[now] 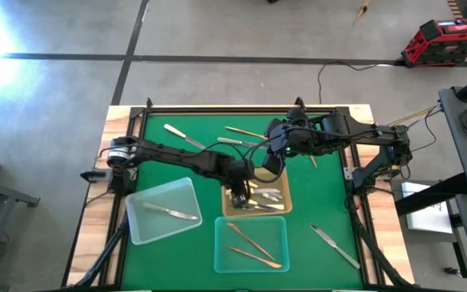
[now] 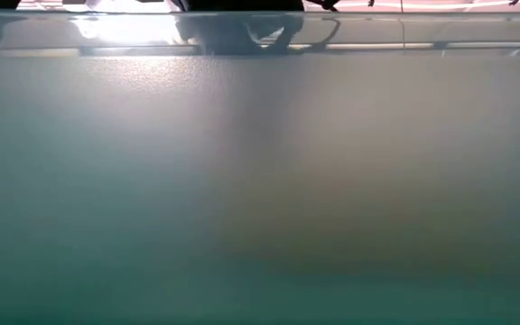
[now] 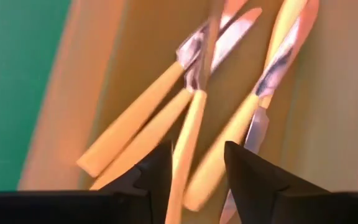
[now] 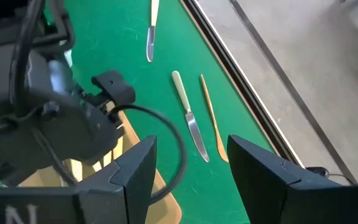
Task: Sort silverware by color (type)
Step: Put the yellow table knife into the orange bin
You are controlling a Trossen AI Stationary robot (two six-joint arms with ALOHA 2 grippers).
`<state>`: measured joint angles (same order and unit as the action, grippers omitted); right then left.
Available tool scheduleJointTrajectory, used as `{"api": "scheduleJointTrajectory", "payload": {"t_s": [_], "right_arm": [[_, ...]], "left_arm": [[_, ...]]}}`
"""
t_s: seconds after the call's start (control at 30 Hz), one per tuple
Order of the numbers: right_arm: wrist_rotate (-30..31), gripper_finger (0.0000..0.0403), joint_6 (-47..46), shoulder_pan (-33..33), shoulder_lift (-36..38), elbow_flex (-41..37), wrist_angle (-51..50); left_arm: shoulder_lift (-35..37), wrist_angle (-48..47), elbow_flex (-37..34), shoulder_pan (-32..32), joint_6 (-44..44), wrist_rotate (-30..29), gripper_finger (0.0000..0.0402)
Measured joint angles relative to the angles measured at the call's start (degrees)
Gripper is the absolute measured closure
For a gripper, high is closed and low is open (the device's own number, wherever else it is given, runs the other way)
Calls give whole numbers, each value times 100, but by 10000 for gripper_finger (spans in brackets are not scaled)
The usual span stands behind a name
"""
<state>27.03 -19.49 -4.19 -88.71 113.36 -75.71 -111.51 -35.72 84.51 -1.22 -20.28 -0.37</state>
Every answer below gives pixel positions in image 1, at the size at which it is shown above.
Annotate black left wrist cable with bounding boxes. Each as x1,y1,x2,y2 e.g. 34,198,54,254
195,140,255,171

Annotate white paper sheet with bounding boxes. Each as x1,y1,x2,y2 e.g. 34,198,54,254
401,181,454,235

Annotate orange plastic bin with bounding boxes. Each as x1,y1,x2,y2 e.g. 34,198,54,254
221,163,293,218

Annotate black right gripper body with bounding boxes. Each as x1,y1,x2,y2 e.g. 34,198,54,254
263,107,311,157

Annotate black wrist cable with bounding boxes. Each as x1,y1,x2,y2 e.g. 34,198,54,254
195,140,255,171
241,131,285,184

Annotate silver fork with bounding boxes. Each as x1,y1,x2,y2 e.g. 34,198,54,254
216,136,261,149

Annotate pale green handled knife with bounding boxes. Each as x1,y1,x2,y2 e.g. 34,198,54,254
142,201,200,221
309,223,362,270

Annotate thin black cable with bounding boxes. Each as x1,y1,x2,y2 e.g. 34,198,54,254
403,103,441,182

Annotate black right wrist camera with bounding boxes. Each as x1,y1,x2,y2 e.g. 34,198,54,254
278,140,302,160

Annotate yellow black floor tool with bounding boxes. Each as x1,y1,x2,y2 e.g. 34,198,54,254
353,0,371,25

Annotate black frame brace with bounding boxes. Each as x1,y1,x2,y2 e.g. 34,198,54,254
349,210,415,290
73,210,135,290

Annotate green felt table mat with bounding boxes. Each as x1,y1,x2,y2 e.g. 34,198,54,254
120,112,363,290

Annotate teal plastic bin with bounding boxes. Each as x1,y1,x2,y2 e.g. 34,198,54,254
213,215,291,274

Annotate red black tool case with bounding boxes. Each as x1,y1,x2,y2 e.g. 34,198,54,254
400,17,467,69

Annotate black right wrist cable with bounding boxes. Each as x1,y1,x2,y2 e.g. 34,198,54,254
241,131,285,184

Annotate grey metal cart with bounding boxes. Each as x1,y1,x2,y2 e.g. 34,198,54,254
438,85,467,200

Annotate black floor cable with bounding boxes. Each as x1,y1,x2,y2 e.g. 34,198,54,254
316,60,405,105

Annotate yellow cable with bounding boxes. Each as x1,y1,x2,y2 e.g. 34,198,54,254
387,104,441,127

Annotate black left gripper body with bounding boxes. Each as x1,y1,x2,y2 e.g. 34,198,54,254
225,160,256,195

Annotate clear plastic bin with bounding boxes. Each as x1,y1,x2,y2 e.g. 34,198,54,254
124,176,204,247

